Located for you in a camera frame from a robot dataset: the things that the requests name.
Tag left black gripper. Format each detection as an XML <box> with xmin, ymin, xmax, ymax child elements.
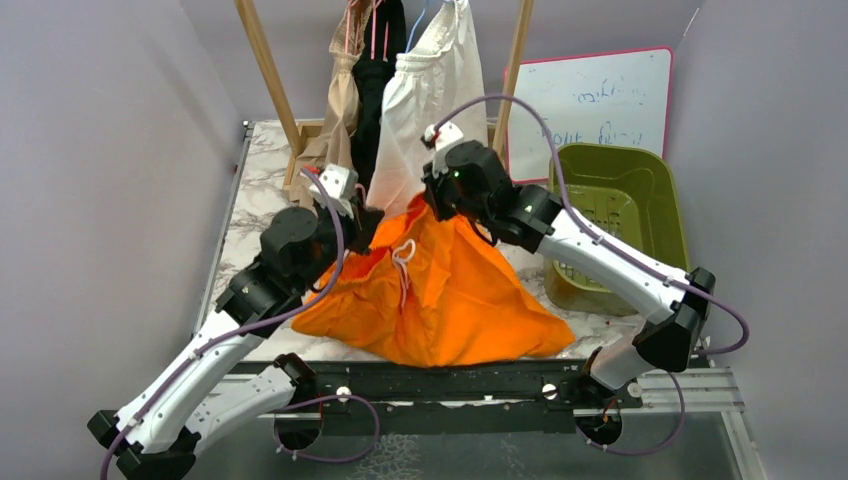
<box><xmin>294</xmin><ymin>196</ymin><xmax>385</xmax><ymax>293</ymax></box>

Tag orange shorts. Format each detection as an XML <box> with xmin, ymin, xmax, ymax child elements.
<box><xmin>292</xmin><ymin>195</ymin><xmax>576</xmax><ymax>367</ymax></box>

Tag olive green plastic bin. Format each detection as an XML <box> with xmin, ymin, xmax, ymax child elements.
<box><xmin>544</xmin><ymin>143</ymin><xmax>692</xmax><ymax>317</ymax></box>

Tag pink framed whiteboard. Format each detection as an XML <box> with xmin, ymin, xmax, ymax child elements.
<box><xmin>506</xmin><ymin>47</ymin><xmax>674</xmax><ymax>183</ymax></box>

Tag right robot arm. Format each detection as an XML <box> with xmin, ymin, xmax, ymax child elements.
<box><xmin>423</xmin><ymin>139</ymin><xmax>715</xmax><ymax>407</ymax></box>

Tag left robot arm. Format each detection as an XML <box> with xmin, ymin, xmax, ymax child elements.
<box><xmin>87</xmin><ymin>206</ymin><xmax>385</xmax><ymax>479</ymax></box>

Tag beige shorts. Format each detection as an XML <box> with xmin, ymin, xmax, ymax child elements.
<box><xmin>288</xmin><ymin>1</ymin><xmax>372</xmax><ymax>207</ymax></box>

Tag white shorts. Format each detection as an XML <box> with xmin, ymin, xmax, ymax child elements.
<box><xmin>366</xmin><ymin>1</ymin><xmax>484</xmax><ymax>219</ymax></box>

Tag black shorts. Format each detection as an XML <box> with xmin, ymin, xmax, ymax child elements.
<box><xmin>350</xmin><ymin>0</ymin><xmax>407</xmax><ymax>191</ymax></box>

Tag pink hanger of black shorts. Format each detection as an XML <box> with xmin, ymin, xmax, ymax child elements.
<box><xmin>365</xmin><ymin>0</ymin><xmax>389</xmax><ymax>62</ymax></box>

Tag wooden clothes rack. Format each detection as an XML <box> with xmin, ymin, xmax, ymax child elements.
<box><xmin>234</xmin><ymin>0</ymin><xmax>534</xmax><ymax>190</ymax></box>

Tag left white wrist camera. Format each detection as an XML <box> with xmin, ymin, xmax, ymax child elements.
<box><xmin>308</xmin><ymin>164</ymin><xmax>358</xmax><ymax>218</ymax></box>

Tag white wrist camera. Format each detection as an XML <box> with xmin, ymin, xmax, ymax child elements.
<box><xmin>308</xmin><ymin>164</ymin><xmax>358</xmax><ymax>218</ymax></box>
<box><xmin>421</xmin><ymin>121</ymin><xmax>465</xmax><ymax>178</ymax></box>

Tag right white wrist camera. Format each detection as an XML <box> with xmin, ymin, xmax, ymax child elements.
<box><xmin>421</xmin><ymin>121</ymin><xmax>465</xmax><ymax>178</ymax></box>

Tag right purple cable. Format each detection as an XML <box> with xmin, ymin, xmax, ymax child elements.
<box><xmin>431</xmin><ymin>93</ymin><xmax>751</xmax><ymax>458</ymax></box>

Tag purple cable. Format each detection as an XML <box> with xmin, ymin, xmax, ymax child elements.
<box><xmin>431</xmin><ymin>93</ymin><xmax>751</xmax><ymax>458</ymax></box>
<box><xmin>99</xmin><ymin>166</ymin><xmax>347</xmax><ymax>480</ymax></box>

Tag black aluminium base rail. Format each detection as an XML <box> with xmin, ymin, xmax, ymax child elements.
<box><xmin>158</xmin><ymin>357</ymin><xmax>743</xmax><ymax>439</ymax></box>

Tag blue wire hanger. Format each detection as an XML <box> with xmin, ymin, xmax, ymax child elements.
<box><xmin>405</xmin><ymin>0</ymin><xmax>432</xmax><ymax>53</ymax></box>

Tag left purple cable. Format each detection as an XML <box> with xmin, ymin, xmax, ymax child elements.
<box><xmin>99</xmin><ymin>166</ymin><xmax>347</xmax><ymax>480</ymax></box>

